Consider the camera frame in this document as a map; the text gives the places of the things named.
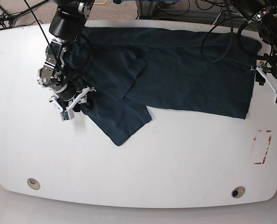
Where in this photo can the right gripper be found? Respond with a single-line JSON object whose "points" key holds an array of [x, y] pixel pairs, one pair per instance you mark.
{"points": [[74, 97]]}

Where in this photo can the dark teal T-shirt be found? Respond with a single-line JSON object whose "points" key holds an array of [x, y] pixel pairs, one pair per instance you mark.
{"points": [[136, 68]]}

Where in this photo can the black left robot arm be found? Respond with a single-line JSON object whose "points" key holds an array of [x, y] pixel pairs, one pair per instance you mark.
{"points": [[264, 14]]}

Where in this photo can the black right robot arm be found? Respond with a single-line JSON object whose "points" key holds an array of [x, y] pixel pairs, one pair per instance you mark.
{"points": [[66, 27]]}

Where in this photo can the red tape rectangle marking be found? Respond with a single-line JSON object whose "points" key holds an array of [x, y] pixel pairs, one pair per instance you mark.
{"points": [[260, 146]]}

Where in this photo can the black tripod stand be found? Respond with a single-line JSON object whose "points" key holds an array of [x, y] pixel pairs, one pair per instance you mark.
{"points": [[8, 20]]}

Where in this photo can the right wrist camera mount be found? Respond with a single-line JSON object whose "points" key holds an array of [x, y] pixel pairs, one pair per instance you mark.
{"points": [[68, 114]]}

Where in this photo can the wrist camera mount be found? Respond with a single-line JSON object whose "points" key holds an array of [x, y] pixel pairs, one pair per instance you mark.
{"points": [[68, 114], [262, 67]]}

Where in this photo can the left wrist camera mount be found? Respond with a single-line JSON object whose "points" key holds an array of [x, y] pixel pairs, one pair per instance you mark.
{"points": [[262, 67]]}

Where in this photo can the left table cable grommet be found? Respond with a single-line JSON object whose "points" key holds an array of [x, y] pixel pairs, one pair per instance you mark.
{"points": [[33, 184]]}

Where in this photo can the table cable grommet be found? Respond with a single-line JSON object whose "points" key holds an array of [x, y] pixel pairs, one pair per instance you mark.
{"points": [[238, 192], [33, 184]]}

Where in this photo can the grey metal frame leg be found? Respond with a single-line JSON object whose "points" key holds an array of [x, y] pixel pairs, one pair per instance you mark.
{"points": [[146, 9]]}

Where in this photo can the right table cable grommet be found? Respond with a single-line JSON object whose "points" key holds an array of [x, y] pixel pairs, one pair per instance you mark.
{"points": [[238, 192]]}

